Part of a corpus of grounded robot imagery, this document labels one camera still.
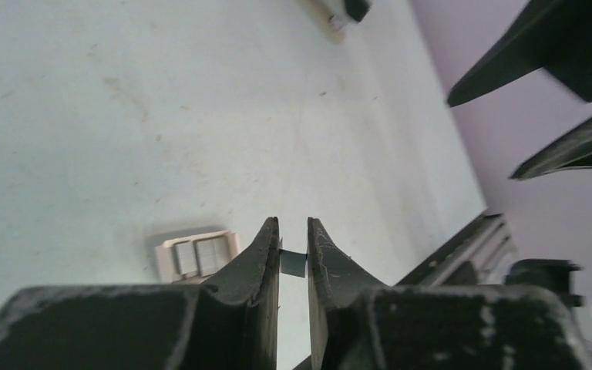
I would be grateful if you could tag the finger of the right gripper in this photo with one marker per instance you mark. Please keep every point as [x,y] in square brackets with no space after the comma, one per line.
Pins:
[571,151]
[551,35]

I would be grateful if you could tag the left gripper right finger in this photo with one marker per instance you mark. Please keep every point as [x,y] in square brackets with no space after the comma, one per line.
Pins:
[515,325]

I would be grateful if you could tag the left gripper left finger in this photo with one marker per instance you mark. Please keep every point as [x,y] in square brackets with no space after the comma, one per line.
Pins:
[227,322]

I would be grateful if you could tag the staple tray box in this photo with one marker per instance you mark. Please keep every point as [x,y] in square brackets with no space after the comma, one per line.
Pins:
[193,259]

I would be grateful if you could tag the staple strip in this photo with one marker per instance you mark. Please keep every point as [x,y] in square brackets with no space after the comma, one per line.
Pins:
[293,263]

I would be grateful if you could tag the beige and black stapler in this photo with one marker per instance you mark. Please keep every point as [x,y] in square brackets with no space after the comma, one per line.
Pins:
[332,16]

